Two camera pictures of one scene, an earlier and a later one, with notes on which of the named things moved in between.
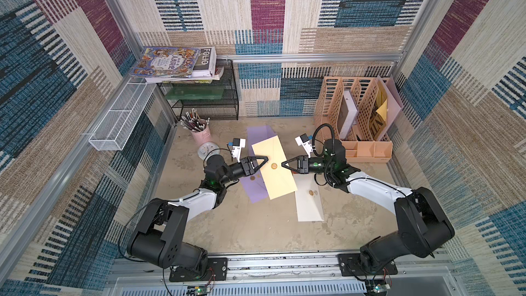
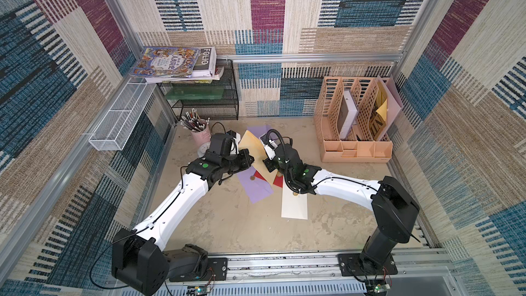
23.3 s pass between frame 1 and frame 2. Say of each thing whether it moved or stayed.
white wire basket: stayed
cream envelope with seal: moved
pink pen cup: stayed
